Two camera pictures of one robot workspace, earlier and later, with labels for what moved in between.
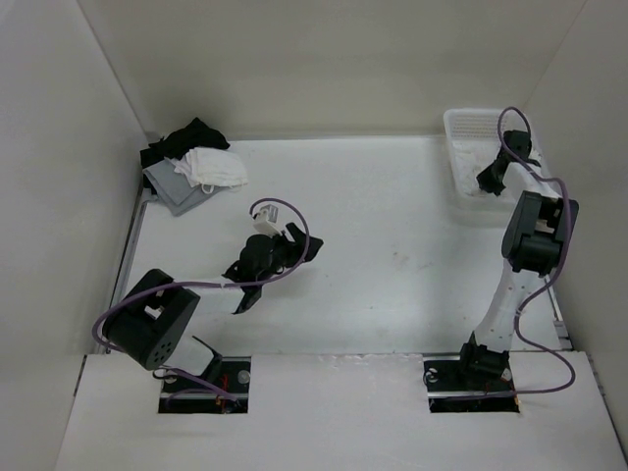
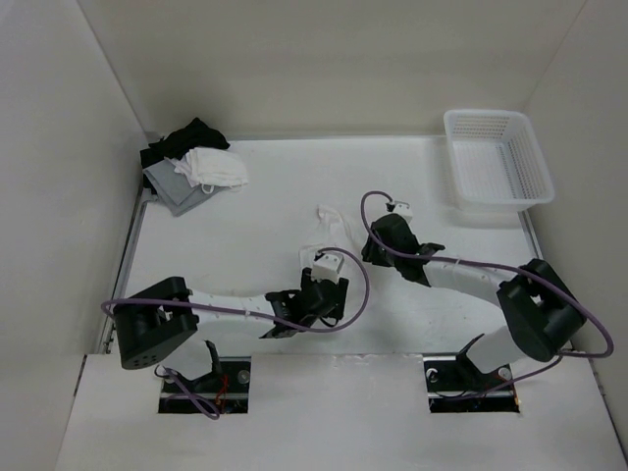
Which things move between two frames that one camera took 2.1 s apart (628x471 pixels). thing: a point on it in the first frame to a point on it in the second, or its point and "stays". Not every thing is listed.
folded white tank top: x=215 y=167 stays
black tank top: x=196 y=134 stays
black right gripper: x=487 y=183 to x=370 y=253
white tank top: x=469 y=157 to x=335 y=233
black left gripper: x=294 y=247 to x=307 y=278
